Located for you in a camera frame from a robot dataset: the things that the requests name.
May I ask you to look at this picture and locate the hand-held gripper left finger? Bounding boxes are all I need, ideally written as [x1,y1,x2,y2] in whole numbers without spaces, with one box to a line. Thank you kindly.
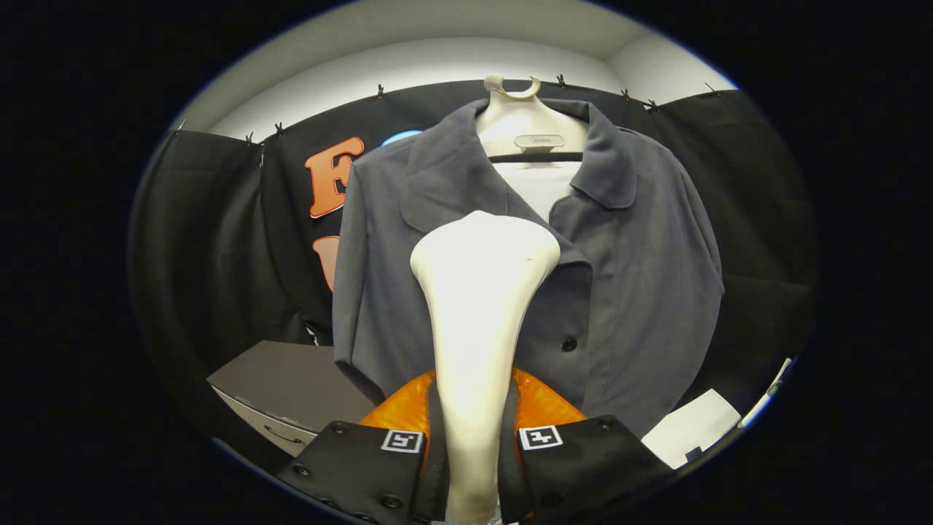
[276,379,450,524]

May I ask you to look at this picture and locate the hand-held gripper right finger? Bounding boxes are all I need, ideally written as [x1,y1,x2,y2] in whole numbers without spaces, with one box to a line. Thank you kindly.
[498,368,675,524]

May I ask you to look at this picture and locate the white garment steamer head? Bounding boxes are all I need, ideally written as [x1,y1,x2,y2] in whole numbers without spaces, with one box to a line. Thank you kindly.
[410,210,562,525]

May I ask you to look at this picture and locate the grey collared shirt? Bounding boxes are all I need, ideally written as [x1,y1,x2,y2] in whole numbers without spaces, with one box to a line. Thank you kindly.
[332,97,726,438]

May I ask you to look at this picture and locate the cream garment hanger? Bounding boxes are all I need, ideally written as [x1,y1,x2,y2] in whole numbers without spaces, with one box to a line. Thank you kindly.
[475,74,590,158]

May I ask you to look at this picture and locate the grey cabinet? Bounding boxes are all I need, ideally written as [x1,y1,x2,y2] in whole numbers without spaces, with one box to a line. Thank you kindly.
[206,340,376,456]

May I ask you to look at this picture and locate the white box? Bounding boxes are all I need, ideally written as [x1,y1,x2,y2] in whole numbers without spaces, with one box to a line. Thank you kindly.
[641,389,742,470]

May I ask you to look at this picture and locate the white ironing board panel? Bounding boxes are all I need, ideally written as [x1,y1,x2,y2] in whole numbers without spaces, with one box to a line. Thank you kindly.
[492,160,584,223]

